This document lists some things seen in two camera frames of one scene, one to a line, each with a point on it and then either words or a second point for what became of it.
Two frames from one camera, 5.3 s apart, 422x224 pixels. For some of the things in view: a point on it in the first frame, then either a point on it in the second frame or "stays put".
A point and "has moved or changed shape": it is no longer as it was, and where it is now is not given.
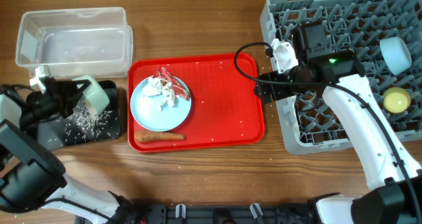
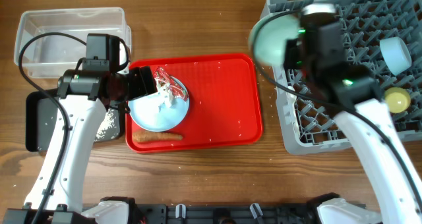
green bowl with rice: [94, 94] has moved or changed shape
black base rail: [233, 213] stays put
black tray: [78, 127] stays put
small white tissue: [169, 95] has moved or changed shape
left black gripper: [60, 91] -> [144, 82]
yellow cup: [397, 100] stays put
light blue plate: [147, 111] stays put
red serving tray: [225, 112] stays put
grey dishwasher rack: [383, 25] stays put
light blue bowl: [396, 55] stays put
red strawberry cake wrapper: [178, 86] stays put
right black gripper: [264, 93] -> [287, 50]
